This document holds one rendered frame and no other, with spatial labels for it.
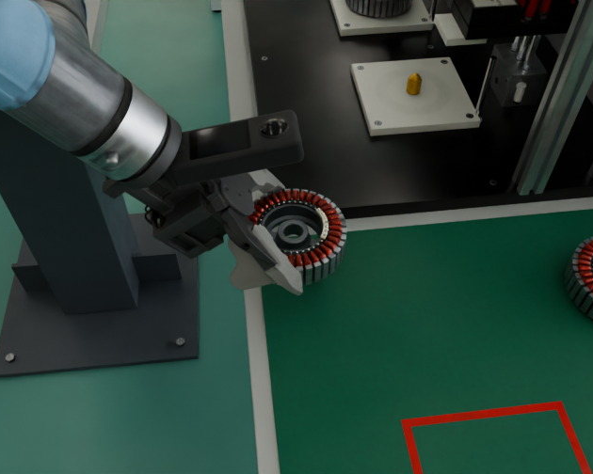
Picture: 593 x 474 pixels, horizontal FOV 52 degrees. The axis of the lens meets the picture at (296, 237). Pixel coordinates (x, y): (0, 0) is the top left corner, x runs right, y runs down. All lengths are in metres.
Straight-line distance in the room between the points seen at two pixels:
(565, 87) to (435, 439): 0.38
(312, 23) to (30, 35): 0.66
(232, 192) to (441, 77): 0.46
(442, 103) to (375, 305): 0.33
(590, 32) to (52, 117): 0.49
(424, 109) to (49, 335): 1.10
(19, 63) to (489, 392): 0.50
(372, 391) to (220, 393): 0.87
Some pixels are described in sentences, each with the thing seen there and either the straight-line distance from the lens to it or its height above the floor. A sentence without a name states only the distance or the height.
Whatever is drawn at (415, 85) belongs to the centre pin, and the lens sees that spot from 0.88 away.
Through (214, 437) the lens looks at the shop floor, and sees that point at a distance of 1.42.
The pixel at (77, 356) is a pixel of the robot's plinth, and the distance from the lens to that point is 1.57.
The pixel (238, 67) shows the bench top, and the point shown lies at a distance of 1.00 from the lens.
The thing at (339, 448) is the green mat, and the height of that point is 0.75.
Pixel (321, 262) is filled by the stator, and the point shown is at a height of 0.83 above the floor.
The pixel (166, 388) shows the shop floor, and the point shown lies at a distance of 1.49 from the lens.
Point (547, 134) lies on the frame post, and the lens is 0.74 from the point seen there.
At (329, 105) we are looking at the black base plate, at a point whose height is 0.77.
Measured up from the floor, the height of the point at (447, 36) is 0.88.
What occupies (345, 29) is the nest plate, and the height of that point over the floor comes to 0.78.
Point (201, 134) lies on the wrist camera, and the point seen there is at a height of 0.96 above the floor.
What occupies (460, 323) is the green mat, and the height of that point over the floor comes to 0.75.
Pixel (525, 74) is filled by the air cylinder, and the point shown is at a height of 0.82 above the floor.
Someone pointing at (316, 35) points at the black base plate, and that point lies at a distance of 1.03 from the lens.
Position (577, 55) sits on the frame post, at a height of 0.97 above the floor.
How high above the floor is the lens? 1.31
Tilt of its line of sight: 50 degrees down
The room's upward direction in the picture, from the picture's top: straight up
